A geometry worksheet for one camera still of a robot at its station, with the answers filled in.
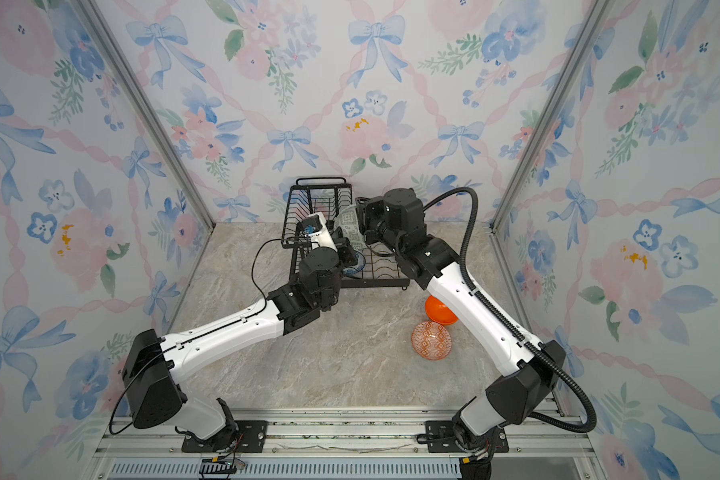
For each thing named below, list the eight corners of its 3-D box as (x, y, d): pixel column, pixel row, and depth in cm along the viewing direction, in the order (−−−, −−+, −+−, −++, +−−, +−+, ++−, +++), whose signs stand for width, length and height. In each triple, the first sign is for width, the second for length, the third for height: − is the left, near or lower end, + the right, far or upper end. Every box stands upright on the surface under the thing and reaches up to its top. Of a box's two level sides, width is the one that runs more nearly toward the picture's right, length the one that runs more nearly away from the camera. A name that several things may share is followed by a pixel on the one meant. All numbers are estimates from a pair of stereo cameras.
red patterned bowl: (413, 361, 88) (415, 354, 84) (410, 327, 95) (412, 320, 91) (450, 361, 88) (454, 354, 84) (444, 327, 95) (447, 320, 91)
